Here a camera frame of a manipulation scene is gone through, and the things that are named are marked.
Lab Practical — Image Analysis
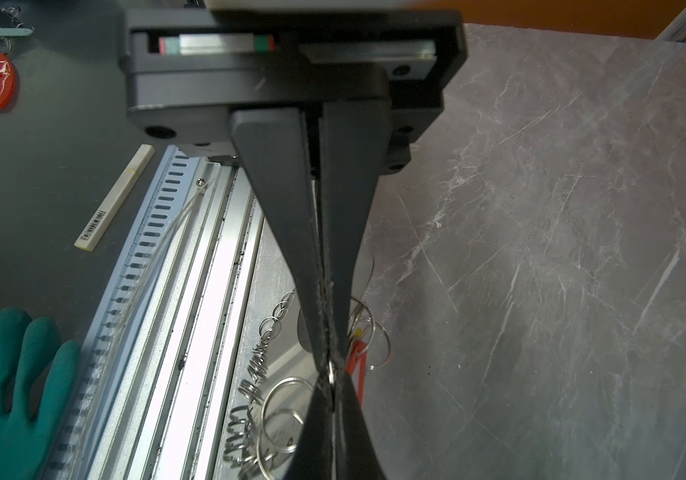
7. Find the metal key holder with rings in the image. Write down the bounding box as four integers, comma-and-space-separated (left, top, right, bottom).
222, 236, 392, 480

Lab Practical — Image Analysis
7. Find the green work glove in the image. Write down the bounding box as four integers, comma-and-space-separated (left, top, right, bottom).
0, 307, 80, 479

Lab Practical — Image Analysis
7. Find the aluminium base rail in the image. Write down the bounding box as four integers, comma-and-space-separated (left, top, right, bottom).
43, 147, 263, 479

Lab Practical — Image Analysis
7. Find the white barcode label strip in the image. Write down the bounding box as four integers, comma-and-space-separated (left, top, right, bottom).
74, 144, 155, 252

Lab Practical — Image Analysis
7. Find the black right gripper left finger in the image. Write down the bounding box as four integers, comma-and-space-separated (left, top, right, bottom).
284, 369, 334, 480

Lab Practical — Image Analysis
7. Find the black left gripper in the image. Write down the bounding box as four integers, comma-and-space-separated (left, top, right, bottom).
119, 8, 468, 371

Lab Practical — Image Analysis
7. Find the red key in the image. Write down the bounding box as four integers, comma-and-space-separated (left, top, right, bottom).
346, 340, 367, 405

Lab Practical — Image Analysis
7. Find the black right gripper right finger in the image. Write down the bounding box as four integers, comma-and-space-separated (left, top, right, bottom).
334, 370, 385, 479

